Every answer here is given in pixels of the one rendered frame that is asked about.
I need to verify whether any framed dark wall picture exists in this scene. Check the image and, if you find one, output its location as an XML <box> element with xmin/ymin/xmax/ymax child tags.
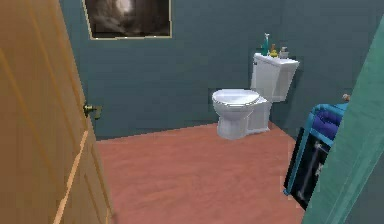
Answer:
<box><xmin>81</xmin><ymin>0</ymin><xmax>173</xmax><ymax>41</ymax></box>

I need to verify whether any white toilet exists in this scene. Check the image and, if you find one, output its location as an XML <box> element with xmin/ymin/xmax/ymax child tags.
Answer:
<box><xmin>211</xmin><ymin>52</ymin><xmax>300</xmax><ymax>141</ymax></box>

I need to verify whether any green shower curtain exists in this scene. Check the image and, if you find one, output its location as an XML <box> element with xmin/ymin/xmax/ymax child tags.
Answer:
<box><xmin>301</xmin><ymin>14</ymin><xmax>384</xmax><ymax>224</ymax></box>

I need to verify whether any brass door handle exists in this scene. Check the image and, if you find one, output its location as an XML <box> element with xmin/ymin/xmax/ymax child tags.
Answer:
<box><xmin>83</xmin><ymin>103</ymin><xmax>103</xmax><ymax>121</ymax></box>

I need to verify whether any blue frame laundry hamper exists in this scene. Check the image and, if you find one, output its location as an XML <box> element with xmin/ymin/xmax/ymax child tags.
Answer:
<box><xmin>283</xmin><ymin>102</ymin><xmax>350</xmax><ymax>212</ymax></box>

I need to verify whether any teal spray bottle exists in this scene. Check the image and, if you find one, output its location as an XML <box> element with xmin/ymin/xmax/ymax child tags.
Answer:
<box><xmin>260</xmin><ymin>32</ymin><xmax>271</xmax><ymax>57</ymax></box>

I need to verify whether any purple blue cloth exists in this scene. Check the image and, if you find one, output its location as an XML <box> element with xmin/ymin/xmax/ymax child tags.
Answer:
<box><xmin>311</xmin><ymin>110</ymin><xmax>344</xmax><ymax>141</ymax></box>

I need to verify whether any brown wooden room door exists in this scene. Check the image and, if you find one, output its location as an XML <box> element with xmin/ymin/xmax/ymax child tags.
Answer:
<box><xmin>0</xmin><ymin>0</ymin><xmax>114</xmax><ymax>224</ymax></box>

